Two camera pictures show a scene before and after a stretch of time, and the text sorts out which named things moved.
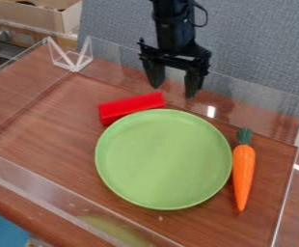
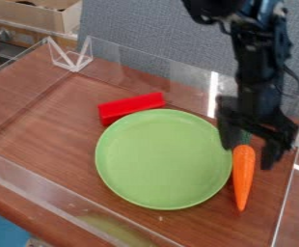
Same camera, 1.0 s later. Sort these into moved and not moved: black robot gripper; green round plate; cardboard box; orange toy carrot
Moved: black robot gripper
Not moved: cardboard box; orange toy carrot; green round plate
